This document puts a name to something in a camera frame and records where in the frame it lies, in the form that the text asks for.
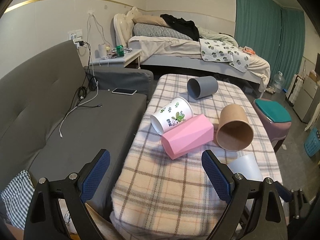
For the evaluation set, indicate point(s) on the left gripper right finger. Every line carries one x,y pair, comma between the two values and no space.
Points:
253,205

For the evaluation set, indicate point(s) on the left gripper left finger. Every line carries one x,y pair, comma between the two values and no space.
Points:
45,220

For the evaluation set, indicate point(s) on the green can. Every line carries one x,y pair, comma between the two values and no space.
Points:
120,51

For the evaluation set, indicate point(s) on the white plastic cup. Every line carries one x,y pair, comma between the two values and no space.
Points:
247,166

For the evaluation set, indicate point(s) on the water jug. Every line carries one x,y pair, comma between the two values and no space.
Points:
278,82

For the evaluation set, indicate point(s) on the white suitcase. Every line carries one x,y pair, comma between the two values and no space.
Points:
294,89

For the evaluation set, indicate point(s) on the smartphone on sofa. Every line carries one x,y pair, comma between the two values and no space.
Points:
124,91

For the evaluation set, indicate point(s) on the brown paper cup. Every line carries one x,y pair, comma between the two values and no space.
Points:
234,132

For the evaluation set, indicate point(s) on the plaid table blanket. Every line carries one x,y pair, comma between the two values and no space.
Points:
156,197

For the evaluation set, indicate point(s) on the pink faceted cup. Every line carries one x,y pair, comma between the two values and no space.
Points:
193,133

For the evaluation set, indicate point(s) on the grey mini fridge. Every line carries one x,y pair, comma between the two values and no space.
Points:
307,100

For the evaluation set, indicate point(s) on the grey plastic cup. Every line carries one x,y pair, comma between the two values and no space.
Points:
200,87

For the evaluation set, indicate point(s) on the white floral cup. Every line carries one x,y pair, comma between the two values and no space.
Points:
176,112

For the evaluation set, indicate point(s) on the black clothes pile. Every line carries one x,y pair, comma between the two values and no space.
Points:
181,25

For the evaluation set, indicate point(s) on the white bedside table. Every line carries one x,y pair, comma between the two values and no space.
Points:
122,62

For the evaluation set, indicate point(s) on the purple stool teal cushion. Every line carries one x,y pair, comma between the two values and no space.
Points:
275,118

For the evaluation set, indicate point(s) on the striped pillow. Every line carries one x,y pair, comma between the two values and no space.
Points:
148,30

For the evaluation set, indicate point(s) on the bed with beige sheets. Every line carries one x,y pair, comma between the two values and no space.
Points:
174,52

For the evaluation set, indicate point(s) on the blue laundry basket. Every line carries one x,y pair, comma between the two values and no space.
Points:
312,143

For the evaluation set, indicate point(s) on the teal curtain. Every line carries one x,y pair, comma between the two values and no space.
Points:
275,33

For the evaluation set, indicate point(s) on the grey sofa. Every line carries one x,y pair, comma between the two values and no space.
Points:
55,118

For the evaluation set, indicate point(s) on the white patterned mat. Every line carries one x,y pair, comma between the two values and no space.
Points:
221,52

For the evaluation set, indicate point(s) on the checkered shorts leg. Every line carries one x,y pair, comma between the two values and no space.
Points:
17,197

